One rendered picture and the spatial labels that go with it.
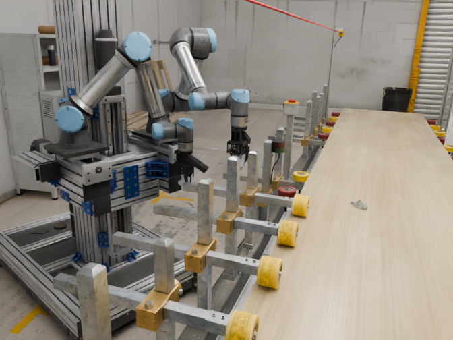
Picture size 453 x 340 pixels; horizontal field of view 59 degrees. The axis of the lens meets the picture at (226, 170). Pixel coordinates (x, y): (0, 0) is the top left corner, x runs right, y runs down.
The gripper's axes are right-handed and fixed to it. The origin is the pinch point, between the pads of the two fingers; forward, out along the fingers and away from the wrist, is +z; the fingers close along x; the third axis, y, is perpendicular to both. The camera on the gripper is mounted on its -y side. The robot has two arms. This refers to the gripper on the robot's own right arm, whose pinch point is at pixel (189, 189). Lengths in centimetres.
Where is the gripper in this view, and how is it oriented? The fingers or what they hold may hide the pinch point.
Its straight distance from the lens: 198.5
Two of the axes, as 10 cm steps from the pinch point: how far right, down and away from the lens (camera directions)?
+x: -3.4, 2.8, -9.0
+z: -0.3, 9.5, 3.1
